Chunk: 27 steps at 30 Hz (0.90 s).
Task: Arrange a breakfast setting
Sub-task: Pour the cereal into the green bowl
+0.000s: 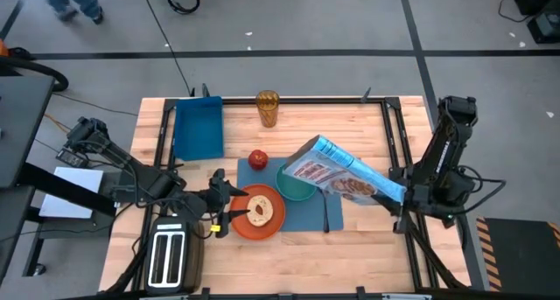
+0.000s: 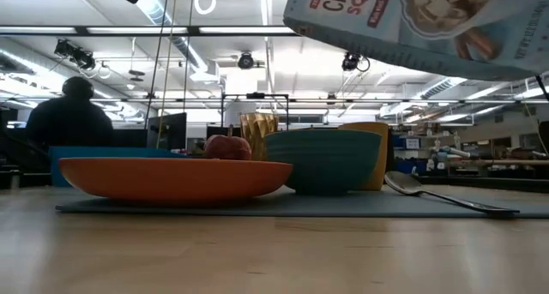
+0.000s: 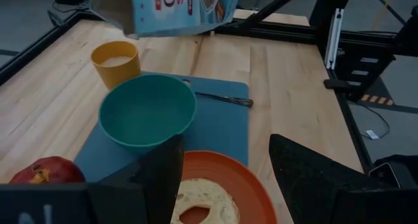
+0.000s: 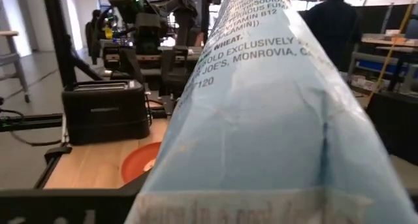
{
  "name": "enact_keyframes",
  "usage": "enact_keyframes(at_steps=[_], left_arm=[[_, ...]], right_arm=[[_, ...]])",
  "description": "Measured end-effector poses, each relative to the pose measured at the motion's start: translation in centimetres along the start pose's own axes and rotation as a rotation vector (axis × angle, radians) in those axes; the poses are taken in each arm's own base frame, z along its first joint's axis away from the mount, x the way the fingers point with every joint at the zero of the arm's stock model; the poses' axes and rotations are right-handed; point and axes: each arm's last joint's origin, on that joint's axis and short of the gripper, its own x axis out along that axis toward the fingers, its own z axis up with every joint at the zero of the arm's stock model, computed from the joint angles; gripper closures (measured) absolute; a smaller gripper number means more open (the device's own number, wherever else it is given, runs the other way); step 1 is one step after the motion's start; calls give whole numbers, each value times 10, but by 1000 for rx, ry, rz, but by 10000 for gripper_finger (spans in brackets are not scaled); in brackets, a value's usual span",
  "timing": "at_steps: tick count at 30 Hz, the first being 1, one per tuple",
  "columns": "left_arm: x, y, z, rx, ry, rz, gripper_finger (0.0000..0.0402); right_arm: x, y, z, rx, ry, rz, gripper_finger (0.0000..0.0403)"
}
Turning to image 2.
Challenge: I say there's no green bowl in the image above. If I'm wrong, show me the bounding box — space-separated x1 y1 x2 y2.
264 129 383 196

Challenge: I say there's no golden faceted bottle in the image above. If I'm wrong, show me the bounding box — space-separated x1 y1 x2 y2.
239 112 280 161

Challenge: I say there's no black computer monitor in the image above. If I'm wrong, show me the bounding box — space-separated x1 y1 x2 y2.
148 112 188 152

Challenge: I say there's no round black ceiling camera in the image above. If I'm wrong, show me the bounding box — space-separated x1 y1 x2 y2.
237 51 256 70
341 51 371 73

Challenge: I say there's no hanging black cable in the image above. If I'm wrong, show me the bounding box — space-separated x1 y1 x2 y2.
144 0 172 130

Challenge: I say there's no blue plastic tray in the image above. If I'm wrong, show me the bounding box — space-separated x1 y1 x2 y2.
49 146 185 188

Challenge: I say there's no silver metal spoon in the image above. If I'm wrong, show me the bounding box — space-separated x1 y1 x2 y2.
383 170 521 216

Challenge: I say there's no light blue cereal box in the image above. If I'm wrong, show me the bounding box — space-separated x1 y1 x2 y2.
282 0 549 82

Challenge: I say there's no yellow cup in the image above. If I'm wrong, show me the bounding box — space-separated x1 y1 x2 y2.
338 121 390 191

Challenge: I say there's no white hanging ring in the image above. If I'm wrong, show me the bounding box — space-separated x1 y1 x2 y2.
194 0 218 16

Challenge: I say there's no person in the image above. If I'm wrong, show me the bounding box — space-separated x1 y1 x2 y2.
25 75 115 158

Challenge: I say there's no blue placemat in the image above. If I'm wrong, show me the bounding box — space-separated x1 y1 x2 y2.
55 184 549 220

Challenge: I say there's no black ceiling spotlight cluster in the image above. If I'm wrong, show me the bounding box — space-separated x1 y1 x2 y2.
53 39 97 70

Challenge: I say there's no red apple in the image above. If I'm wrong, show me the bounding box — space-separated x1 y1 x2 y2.
202 126 253 161

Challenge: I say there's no orange plate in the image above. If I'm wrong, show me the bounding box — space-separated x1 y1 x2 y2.
58 156 294 201

